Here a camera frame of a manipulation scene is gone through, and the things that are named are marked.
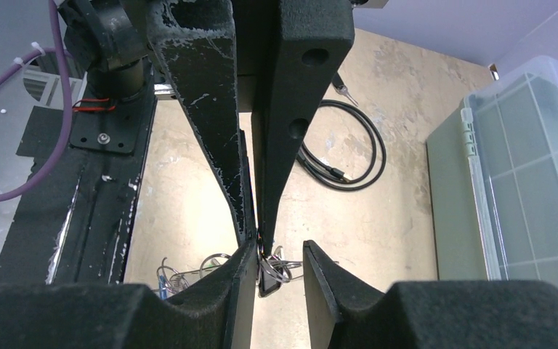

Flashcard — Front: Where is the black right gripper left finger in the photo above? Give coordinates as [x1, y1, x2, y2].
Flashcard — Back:
[0, 240, 257, 348]

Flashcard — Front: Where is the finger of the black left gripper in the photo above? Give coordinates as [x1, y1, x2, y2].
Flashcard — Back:
[232, 1, 355, 251]
[146, 1, 247, 241]

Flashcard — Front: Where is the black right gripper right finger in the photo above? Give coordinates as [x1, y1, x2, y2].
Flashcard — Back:
[303, 240, 558, 348]

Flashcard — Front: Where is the metal keyring plate with keys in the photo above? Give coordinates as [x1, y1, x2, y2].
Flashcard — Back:
[155, 245, 340, 298]

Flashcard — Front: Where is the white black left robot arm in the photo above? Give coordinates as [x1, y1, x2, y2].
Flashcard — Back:
[56, 1, 355, 255]

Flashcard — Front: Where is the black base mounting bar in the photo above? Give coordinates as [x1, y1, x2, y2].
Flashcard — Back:
[0, 73, 157, 284]

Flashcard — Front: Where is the green clear-lid storage box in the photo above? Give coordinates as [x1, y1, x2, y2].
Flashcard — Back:
[426, 56, 558, 288]

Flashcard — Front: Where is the black USB cable loop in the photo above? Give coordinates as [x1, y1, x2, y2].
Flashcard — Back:
[296, 99, 387, 193]

